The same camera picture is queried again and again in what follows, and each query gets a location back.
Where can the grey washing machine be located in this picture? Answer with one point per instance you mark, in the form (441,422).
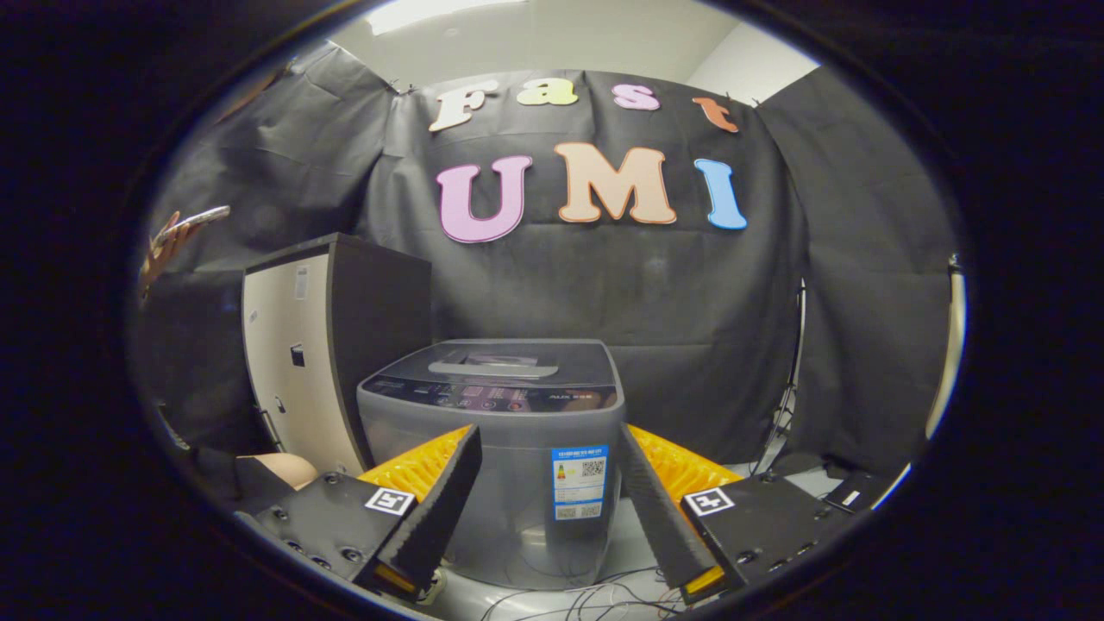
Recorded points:
(509,483)

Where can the white shoe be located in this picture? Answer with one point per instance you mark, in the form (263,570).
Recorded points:
(433,586)

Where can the smartphone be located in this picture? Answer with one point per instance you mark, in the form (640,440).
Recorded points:
(197,219)

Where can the beige cabinet with dark sides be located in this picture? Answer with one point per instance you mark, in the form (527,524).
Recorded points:
(379,328)

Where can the black box on floor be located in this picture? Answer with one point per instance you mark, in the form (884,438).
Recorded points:
(854,493)

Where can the dark washing machine lid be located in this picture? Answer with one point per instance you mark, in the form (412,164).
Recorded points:
(569,362)

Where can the person's knee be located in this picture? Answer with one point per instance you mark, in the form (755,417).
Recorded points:
(289,470)

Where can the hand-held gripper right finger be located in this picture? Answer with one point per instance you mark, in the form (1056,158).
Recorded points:
(660,517)

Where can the black light stand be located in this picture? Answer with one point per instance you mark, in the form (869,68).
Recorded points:
(795,362)

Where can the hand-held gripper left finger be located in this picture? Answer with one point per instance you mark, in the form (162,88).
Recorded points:
(440,517)

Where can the black backdrop cloth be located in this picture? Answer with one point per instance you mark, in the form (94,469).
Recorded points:
(690,293)

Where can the white pole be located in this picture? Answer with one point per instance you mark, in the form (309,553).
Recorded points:
(949,345)

